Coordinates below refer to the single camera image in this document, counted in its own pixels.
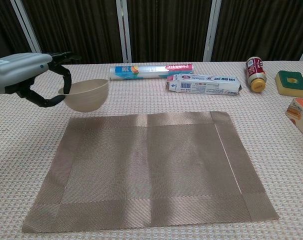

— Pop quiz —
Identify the dark pleated screen panel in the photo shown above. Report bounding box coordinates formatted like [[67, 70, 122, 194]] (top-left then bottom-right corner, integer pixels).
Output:
[[0, 0, 36, 63], [21, 0, 124, 66], [211, 0, 303, 62], [126, 0, 214, 63]]

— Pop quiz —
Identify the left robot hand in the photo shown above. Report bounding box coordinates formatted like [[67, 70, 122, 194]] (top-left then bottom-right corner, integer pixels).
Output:
[[0, 51, 82, 109]]

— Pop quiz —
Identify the red label bottle yellow cap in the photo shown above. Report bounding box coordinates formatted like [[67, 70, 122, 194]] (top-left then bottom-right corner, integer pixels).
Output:
[[245, 56, 267, 94]]

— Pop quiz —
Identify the beige woven tablecloth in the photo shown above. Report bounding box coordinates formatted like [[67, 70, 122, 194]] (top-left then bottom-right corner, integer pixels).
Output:
[[0, 60, 303, 240]]

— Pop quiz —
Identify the brown woven placemat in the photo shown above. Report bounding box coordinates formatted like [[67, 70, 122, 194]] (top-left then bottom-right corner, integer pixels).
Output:
[[20, 111, 279, 233]]

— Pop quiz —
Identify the light brown bowl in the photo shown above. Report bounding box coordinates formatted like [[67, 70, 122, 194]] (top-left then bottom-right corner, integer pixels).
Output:
[[57, 78, 110, 113]]

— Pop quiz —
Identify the green and yellow sponge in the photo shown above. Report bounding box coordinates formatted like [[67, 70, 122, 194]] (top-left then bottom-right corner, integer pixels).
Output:
[[274, 70, 303, 97]]

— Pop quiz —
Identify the plastic wrap roll box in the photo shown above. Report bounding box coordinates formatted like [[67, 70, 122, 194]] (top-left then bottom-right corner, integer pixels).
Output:
[[109, 62, 194, 82]]

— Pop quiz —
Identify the orange cracker box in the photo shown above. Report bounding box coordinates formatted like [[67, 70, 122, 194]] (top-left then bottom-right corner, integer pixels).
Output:
[[284, 97, 303, 143]]

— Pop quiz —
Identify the white toothpaste box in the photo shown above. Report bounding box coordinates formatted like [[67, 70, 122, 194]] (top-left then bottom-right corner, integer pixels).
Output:
[[166, 73, 243, 97]]

